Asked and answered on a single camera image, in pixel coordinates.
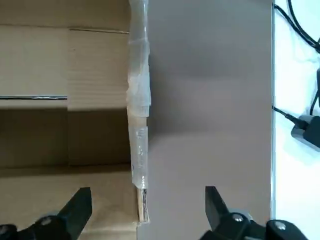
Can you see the brown cardboard box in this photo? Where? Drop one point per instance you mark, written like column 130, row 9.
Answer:
column 62, row 62

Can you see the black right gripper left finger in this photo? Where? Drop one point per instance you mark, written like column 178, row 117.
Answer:
column 75, row 212

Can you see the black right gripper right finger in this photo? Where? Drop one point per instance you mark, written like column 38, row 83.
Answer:
column 217, row 212

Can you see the black power adapter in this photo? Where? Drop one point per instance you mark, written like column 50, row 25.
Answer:
column 310, row 135

